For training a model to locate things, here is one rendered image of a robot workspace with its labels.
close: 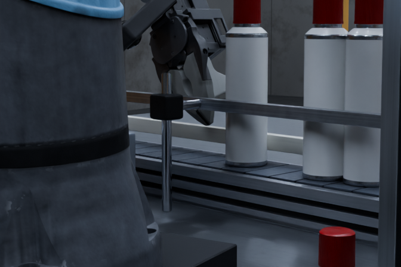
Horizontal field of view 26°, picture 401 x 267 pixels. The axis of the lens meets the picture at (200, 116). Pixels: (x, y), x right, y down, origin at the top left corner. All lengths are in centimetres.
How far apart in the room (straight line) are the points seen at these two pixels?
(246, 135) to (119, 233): 51
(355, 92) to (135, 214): 42
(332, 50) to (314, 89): 5
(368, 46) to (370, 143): 10
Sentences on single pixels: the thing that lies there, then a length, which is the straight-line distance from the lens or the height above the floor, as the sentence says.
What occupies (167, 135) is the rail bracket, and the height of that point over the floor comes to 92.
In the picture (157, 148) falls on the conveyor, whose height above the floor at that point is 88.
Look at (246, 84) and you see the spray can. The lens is 104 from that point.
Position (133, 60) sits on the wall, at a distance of 1028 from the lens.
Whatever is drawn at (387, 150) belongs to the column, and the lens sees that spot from 74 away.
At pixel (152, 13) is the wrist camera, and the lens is 111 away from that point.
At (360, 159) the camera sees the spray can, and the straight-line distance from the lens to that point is 94.
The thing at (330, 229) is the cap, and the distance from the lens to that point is 82.
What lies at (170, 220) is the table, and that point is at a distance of 99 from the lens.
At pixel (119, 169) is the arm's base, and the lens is 56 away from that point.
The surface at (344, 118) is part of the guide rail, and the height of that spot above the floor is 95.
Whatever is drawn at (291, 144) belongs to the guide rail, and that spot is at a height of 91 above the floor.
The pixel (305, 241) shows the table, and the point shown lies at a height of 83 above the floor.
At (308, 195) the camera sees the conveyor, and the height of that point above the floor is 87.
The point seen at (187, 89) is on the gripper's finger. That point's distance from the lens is 113.
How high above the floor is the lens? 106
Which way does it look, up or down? 6 degrees down
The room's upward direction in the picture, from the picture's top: straight up
